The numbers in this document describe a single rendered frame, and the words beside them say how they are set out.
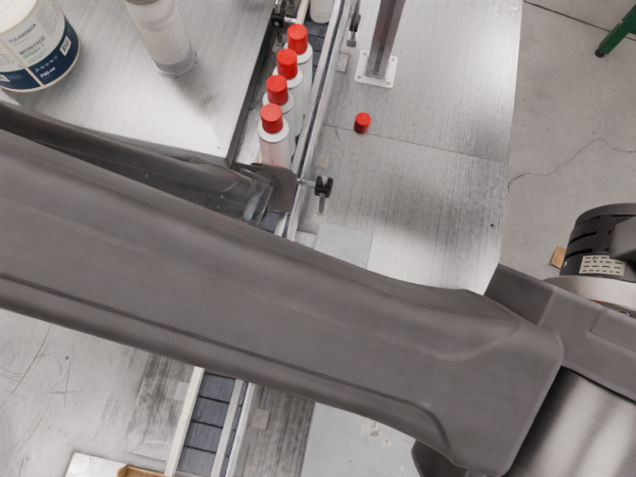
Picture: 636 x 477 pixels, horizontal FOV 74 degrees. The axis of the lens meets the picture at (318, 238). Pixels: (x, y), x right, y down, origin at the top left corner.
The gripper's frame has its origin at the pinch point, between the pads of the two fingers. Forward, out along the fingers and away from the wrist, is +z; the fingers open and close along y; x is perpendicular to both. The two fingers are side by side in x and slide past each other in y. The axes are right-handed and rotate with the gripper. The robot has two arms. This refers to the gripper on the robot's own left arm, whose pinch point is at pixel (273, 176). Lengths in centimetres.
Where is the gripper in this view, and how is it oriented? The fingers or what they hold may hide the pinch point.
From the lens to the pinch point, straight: 78.0
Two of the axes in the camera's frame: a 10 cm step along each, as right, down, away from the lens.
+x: -1.8, 9.2, 3.5
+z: 0.8, -3.4, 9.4
